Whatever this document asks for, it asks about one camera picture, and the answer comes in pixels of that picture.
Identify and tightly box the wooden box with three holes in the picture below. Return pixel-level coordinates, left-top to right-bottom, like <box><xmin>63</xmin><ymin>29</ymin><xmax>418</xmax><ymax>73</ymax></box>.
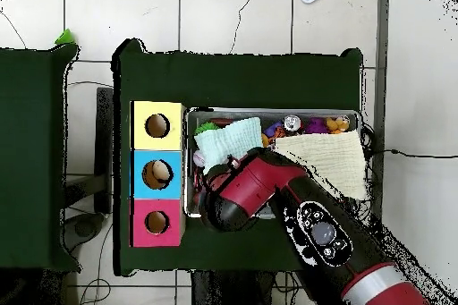
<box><xmin>128</xmin><ymin>99</ymin><xmax>187</xmax><ymax>249</ymax></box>

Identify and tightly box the small bright green object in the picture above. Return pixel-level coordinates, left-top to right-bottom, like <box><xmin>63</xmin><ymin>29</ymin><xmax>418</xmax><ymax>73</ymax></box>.
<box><xmin>54</xmin><ymin>28</ymin><xmax>77</xmax><ymax>47</ymax></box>

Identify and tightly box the long black cable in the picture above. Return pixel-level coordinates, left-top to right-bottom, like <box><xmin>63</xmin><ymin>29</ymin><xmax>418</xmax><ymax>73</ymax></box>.
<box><xmin>364</xmin><ymin>147</ymin><xmax>458</xmax><ymax>160</ymax></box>

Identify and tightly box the wire mesh bin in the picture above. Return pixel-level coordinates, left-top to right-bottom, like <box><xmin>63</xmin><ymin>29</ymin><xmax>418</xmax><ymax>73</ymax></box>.
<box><xmin>183</xmin><ymin>106</ymin><xmax>360</xmax><ymax>219</ymax></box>

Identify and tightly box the white baseball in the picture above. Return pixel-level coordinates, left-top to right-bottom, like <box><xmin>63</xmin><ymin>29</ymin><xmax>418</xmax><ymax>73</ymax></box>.
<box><xmin>191</xmin><ymin>149</ymin><xmax>207</xmax><ymax>168</ymax></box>

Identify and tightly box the orange yellow plush toy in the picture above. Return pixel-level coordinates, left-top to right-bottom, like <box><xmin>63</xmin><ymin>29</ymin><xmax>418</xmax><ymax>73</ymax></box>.
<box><xmin>324</xmin><ymin>114</ymin><xmax>351</xmax><ymax>135</ymax></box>

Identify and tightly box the green covered side table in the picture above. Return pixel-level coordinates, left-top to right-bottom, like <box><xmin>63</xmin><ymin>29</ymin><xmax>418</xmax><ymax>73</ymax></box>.
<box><xmin>0</xmin><ymin>42</ymin><xmax>81</xmax><ymax>272</ymax></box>

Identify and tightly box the green spiky ball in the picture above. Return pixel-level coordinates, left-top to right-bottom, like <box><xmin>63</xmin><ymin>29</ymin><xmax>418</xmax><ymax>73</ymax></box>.
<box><xmin>193</xmin><ymin>121</ymin><xmax>220</xmax><ymax>136</ymax></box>

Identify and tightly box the cream muslin cloth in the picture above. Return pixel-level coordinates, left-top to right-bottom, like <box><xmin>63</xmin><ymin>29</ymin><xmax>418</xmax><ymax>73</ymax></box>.
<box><xmin>274</xmin><ymin>130</ymin><xmax>369</xmax><ymax>201</ymax></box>

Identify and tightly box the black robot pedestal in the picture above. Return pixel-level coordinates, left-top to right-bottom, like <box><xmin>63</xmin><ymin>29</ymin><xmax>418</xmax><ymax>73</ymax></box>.
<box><xmin>191</xmin><ymin>269</ymin><xmax>298</xmax><ymax>305</ymax></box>

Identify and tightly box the silver drink can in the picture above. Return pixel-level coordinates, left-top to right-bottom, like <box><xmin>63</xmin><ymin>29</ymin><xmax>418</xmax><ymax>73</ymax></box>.
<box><xmin>283</xmin><ymin>114</ymin><xmax>302</xmax><ymax>132</ymax></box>

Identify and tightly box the purple knobbly ball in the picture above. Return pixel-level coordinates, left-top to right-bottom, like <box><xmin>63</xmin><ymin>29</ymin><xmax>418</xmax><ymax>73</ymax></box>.
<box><xmin>303</xmin><ymin>116</ymin><xmax>327</xmax><ymax>135</ymax></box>

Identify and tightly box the light blue muslin cloth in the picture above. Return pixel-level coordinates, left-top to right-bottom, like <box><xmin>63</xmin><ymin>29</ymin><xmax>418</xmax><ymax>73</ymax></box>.
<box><xmin>193</xmin><ymin>116</ymin><xmax>264</xmax><ymax>174</ymax></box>

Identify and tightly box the dark grey floor pedal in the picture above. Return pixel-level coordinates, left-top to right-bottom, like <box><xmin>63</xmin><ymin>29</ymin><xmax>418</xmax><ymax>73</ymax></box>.
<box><xmin>63</xmin><ymin>211</ymin><xmax>106</xmax><ymax>252</ymax></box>

